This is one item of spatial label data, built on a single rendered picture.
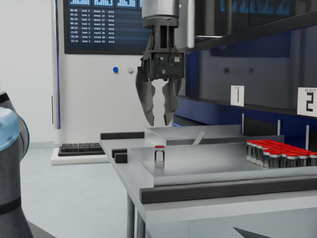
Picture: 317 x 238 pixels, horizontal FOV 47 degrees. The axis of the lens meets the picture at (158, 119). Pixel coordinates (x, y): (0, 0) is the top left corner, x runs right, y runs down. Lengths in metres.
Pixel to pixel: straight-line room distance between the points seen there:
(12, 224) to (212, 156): 0.49
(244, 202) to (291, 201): 0.08
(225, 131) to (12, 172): 0.84
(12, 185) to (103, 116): 0.96
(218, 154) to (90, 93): 0.75
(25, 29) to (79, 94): 4.66
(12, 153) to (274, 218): 0.47
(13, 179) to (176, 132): 0.72
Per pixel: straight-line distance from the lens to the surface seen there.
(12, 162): 0.58
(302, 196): 0.64
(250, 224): 0.71
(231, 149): 0.90
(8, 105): 0.72
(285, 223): 0.75
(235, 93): 1.15
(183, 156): 0.86
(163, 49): 0.70
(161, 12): 0.72
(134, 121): 1.53
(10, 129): 0.57
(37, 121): 6.09
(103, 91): 1.50
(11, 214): 0.60
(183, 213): 0.56
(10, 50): 6.11
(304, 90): 0.86
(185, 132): 1.22
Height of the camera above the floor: 1.06
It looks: 6 degrees down
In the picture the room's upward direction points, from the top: straight up
